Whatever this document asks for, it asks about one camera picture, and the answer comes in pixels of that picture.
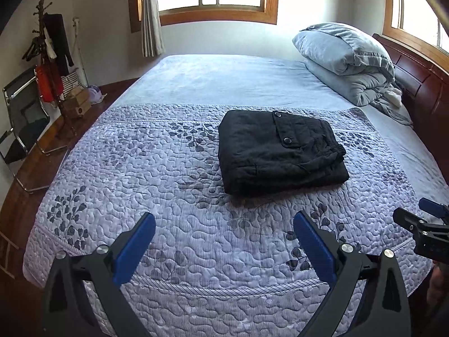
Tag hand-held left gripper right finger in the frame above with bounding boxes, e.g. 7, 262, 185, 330
293, 211, 411, 337

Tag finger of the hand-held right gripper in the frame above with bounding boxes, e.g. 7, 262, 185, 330
419, 197, 449, 223
393, 207, 449, 236

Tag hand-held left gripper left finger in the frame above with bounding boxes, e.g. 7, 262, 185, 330
41, 212, 157, 337

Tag black pants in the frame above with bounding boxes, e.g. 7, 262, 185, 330
218, 110, 350, 195

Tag lilac quilted bedspread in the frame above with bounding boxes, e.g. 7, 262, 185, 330
23, 103, 434, 337

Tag crumpled grey cloth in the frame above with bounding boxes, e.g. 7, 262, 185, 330
370, 95, 414, 127

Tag white cloth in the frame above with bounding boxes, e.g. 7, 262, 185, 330
382, 87, 403, 108

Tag dark wooden headboard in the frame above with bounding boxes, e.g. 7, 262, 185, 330
372, 33, 449, 169

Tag brown cardboard box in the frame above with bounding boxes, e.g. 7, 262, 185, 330
63, 87, 91, 119

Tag white plastic bag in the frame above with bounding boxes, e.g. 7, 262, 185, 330
88, 85, 107, 105

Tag black metal chair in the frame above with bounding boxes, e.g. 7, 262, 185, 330
0, 67, 69, 193

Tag folded grey duvet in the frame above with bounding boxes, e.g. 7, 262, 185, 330
292, 22, 397, 108

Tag grey fitted bed sheet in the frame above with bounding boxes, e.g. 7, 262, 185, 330
140, 54, 441, 190

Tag red hanging garment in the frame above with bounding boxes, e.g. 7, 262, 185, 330
35, 64, 65, 103

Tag wooden-framed window above headboard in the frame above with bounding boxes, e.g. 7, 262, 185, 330
383, 0, 449, 57

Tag black hanging garment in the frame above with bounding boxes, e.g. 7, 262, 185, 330
44, 13, 75, 76

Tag grey curtain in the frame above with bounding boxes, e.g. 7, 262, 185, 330
138, 0, 165, 58

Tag wooden coat rack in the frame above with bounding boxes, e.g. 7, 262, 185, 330
22, 0, 76, 136

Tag white wire rack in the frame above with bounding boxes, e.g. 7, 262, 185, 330
60, 67, 88, 90

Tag white wall cable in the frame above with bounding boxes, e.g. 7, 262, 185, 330
72, 17, 88, 88

